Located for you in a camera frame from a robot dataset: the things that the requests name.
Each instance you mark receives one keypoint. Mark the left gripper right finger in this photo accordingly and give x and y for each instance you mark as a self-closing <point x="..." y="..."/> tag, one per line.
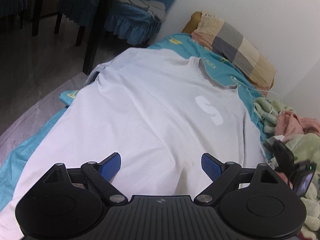
<point x="223" y="177"/>

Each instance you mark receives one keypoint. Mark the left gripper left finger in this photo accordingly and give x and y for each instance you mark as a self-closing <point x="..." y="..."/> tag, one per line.
<point x="99" y="176"/>

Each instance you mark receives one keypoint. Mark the white t-shirt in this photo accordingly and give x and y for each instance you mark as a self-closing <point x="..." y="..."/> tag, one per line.
<point x="161" y="113"/>

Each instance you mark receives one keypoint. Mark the green fleece blanket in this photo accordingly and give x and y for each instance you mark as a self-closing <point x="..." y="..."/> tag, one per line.
<point x="303" y="147"/>

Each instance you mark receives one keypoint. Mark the pink fleece blanket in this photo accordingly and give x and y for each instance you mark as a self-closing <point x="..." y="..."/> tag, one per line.
<point x="289" y="123"/>

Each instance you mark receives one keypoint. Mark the teal patterned bed sheet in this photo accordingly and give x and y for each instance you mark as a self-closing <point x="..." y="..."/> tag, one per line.
<point x="218" y="67"/>

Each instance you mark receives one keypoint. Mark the checkered pillow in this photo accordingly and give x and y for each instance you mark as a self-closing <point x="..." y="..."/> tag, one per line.
<point x="221" y="38"/>

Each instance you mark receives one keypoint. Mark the blue covered chair near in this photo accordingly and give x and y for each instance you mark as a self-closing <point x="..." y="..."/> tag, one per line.
<point x="134" y="25"/>

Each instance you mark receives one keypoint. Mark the blue covered chair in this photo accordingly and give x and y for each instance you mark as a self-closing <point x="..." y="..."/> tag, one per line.
<point x="134" y="25"/>
<point x="80" y="12"/>

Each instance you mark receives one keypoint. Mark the blue covered chair far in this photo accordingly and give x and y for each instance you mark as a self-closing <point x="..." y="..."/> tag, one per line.
<point x="80" y="12"/>

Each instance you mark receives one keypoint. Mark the grey cloth on chair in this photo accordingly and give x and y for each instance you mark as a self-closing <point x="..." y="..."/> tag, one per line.
<point x="155" y="8"/>

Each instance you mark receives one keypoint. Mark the white desk with black legs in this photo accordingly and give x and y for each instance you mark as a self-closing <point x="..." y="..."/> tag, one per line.
<point x="99" y="19"/>

